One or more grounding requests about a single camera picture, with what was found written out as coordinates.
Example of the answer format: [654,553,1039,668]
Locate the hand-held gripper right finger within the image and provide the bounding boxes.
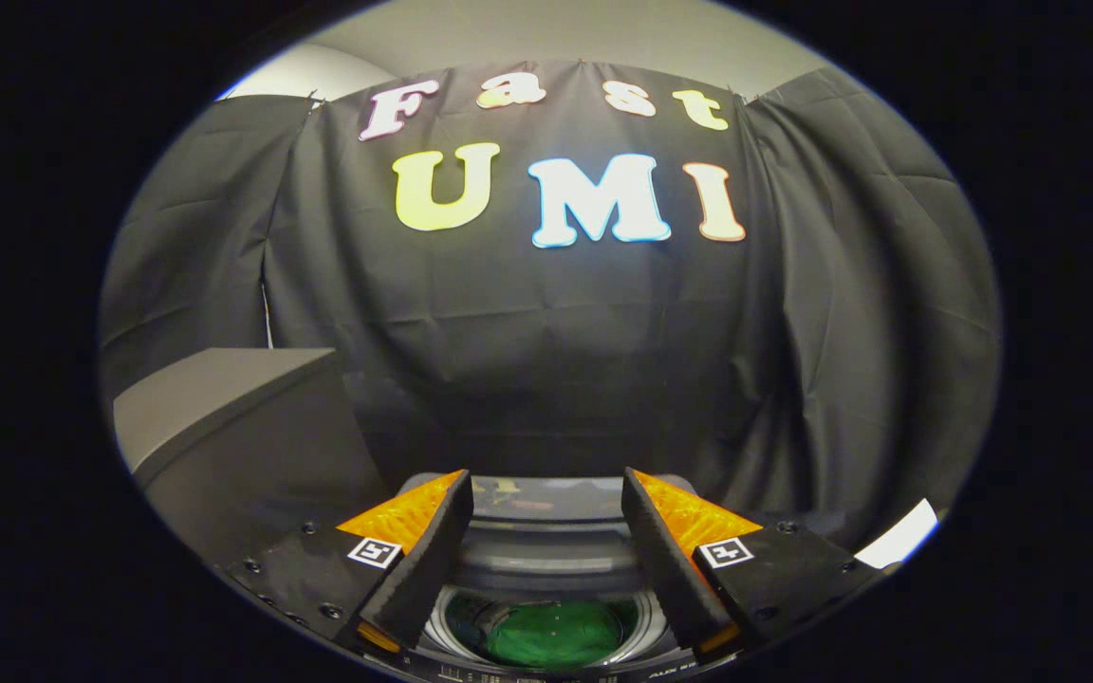
[621,467,889,660]

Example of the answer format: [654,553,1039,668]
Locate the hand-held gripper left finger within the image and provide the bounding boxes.
[224,469,474,657]

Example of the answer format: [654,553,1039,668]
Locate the green polo shirt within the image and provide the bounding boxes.
[484,600,639,669]

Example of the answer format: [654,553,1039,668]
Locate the grey washing machine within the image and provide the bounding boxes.
[393,471,733,683]

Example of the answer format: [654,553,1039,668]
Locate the black backdrop cloth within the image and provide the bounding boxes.
[96,60,1004,563]

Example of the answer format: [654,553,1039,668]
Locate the white flat board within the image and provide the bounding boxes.
[852,497,940,570]

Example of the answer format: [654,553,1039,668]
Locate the grey cabinet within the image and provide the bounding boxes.
[112,346,398,572]

